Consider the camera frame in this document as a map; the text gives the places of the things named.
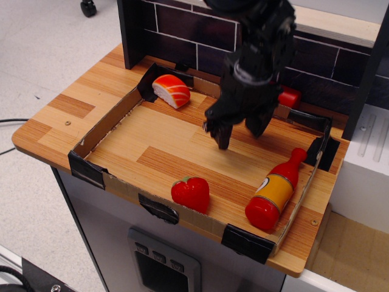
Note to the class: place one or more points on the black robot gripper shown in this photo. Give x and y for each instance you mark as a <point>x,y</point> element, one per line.
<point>240,101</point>

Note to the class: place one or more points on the red hot sauce bottle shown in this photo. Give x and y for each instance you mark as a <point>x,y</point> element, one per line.
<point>265,207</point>

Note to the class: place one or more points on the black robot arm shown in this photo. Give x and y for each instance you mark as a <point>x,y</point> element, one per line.
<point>267,38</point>

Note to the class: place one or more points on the red ketchup bottle toy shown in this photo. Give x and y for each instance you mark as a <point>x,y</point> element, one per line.
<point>290,97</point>

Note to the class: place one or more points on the red toy strawberry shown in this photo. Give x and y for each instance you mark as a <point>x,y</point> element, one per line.
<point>192,192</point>

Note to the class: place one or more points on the salmon nigiri sushi toy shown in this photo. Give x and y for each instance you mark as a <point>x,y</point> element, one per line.
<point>172,90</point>

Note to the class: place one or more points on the dark brick backsplash panel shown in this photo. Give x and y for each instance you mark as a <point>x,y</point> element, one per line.
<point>332,74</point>

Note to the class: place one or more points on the white toy sink unit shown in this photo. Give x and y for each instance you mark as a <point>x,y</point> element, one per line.
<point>361,189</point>

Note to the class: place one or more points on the grey oven control panel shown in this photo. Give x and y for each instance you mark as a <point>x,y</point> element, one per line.
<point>160,267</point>

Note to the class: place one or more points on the black caster wheel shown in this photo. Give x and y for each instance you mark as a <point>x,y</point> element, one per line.
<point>88,8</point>

